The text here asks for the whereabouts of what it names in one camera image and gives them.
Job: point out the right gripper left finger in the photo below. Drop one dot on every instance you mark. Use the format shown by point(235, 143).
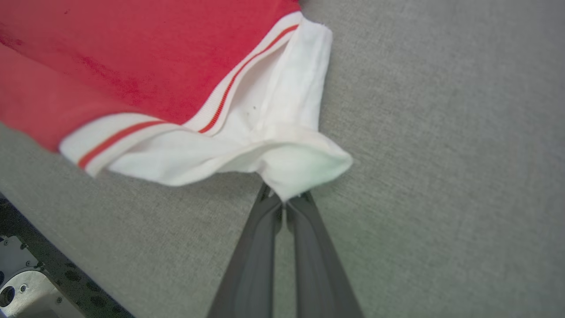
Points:
point(249, 265)

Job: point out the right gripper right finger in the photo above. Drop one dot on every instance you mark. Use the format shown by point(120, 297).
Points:
point(318, 265)

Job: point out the red and white jersey garment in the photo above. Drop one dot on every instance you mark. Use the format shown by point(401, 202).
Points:
point(145, 66)

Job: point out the dark metal robot base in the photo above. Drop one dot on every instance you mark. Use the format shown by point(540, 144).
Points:
point(31, 282)

